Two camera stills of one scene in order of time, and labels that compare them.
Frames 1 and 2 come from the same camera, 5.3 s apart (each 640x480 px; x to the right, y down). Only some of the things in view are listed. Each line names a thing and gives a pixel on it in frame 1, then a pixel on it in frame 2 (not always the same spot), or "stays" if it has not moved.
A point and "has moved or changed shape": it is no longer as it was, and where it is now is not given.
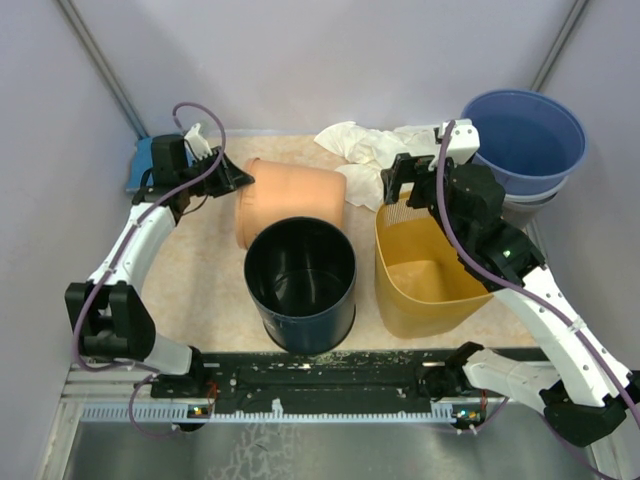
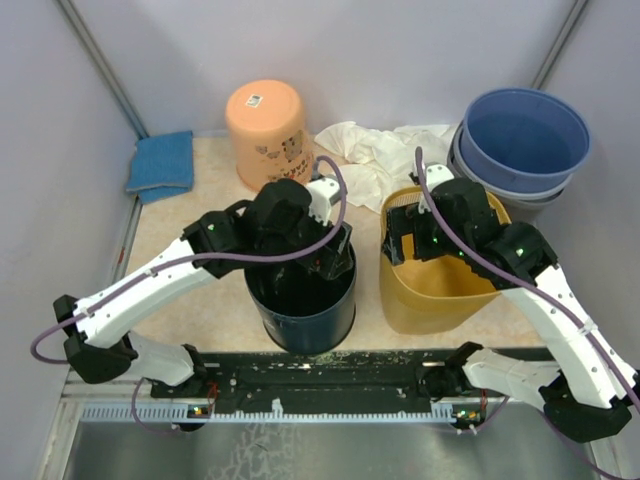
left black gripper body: x=212 y=185 → x=325 y=260
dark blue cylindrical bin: x=302 y=275 stays
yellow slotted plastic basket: x=424 y=288 stays
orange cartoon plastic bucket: x=283 y=190 has moved or changed shape
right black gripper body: x=447 y=169 → x=430 y=238
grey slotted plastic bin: x=521 y=209 stays
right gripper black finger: x=411 y=169 → x=399 y=220
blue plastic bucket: x=529 y=140 stays
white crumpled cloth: x=369 y=151 stays
